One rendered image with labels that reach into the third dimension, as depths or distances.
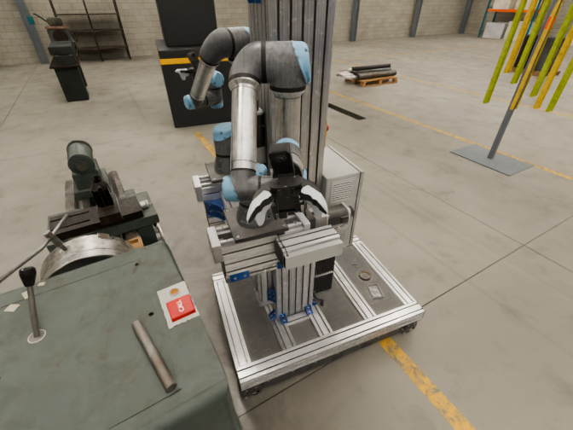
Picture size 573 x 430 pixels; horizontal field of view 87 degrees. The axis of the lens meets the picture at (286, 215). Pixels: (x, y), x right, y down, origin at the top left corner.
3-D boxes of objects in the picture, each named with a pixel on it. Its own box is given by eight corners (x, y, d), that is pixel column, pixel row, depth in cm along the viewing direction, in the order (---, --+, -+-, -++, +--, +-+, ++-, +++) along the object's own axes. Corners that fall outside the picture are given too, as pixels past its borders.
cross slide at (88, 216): (144, 217, 167) (141, 210, 164) (52, 243, 149) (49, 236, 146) (138, 201, 179) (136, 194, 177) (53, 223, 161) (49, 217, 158)
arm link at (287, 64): (269, 189, 125) (263, 37, 93) (304, 189, 125) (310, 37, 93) (267, 206, 115) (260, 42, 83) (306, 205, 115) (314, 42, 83)
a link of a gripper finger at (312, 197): (338, 225, 60) (309, 207, 66) (338, 200, 56) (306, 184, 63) (327, 232, 58) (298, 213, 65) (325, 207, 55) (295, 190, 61)
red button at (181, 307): (196, 313, 77) (195, 309, 76) (173, 324, 75) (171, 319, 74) (189, 298, 82) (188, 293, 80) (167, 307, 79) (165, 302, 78)
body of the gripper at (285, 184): (308, 217, 66) (304, 189, 76) (303, 184, 61) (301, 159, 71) (273, 222, 67) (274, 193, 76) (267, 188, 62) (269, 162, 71)
